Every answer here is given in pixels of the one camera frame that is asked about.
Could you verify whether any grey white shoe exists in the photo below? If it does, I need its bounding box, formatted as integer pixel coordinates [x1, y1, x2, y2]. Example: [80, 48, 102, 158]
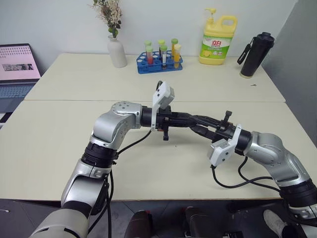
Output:
[263, 209, 288, 238]

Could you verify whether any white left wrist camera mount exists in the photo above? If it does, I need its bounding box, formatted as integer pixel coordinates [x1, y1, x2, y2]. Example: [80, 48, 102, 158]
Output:
[150, 80, 176, 132]

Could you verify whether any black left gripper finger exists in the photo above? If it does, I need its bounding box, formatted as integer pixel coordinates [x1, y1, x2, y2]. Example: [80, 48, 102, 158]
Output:
[180, 112, 222, 125]
[181, 119, 207, 128]

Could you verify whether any black tumbler with strap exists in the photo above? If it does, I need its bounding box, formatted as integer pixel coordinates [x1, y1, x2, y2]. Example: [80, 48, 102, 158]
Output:
[237, 31, 276, 79]

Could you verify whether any yellow detergent pump bottle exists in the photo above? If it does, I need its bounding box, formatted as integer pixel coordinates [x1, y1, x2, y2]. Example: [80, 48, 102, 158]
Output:
[198, 7, 238, 66]

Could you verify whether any open laptop with pink screen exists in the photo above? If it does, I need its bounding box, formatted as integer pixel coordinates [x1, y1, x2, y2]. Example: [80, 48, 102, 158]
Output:
[0, 44, 42, 114]

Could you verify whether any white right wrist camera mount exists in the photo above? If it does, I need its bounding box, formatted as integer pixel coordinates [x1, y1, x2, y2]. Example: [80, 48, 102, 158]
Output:
[210, 123, 243, 167]

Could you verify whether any white ceramic vase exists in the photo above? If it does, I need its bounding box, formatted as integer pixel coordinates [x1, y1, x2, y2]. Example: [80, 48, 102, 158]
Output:
[106, 34, 128, 68]

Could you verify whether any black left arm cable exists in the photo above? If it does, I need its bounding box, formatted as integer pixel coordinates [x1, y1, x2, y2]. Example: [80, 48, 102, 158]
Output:
[88, 128, 153, 233]

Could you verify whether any green-capped tube white liquid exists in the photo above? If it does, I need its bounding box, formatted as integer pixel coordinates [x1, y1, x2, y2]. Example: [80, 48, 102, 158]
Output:
[159, 44, 168, 70]

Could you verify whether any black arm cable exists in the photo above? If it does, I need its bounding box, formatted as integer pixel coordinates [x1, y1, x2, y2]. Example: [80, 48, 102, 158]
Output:
[88, 128, 153, 233]
[210, 155, 283, 193]

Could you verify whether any beige-capped tube yellow liquid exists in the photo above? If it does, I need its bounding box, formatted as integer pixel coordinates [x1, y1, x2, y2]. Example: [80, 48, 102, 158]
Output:
[173, 44, 182, 69]

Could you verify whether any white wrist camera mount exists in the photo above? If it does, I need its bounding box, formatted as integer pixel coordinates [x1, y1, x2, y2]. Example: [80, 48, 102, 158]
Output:
[150, 80, 176, 132]
[210, 123, 243, 167]

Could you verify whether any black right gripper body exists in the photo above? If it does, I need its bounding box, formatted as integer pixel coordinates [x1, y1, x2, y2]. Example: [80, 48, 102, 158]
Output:
[214, 110, 235, 142]

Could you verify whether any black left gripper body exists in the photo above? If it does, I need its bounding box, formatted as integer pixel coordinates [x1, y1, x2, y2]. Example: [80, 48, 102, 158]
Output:
[156, 105, 183, 142]

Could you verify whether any green-capped tube orange liquid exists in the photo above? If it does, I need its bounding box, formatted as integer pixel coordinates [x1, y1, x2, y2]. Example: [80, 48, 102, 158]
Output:
[170, 38, 179, 58]

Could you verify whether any dried flower bouquet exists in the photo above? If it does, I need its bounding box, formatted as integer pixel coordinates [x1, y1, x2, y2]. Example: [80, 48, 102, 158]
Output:
[90, 0, 124, 40]

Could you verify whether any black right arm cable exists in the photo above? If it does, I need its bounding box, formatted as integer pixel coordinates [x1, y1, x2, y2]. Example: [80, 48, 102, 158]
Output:
[210, 155, 283, 193]

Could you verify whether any dark rounded shape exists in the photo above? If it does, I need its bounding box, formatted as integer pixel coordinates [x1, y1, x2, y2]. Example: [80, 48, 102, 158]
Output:
[123, 209, 154, 238]
[181, 206, 211, 238]

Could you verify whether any blue test tube rack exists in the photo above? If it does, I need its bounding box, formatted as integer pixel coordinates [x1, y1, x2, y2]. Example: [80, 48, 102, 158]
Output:
[136, 50, 184, 74]

